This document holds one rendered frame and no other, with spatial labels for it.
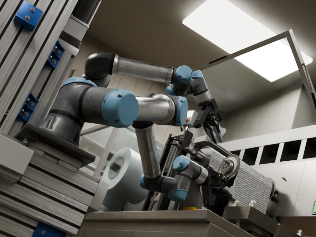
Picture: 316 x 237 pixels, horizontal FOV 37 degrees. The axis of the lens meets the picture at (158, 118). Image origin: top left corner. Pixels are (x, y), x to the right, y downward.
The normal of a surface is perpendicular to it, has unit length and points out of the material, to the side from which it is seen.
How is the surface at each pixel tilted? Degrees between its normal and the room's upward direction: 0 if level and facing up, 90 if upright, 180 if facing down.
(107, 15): 180
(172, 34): 180
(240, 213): 90
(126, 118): 94
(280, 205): 90
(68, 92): 90
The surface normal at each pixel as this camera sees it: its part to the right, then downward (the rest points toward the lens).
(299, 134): -0.76, -0.50
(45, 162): 0.45, -0.24
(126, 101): 0.82, 0.12
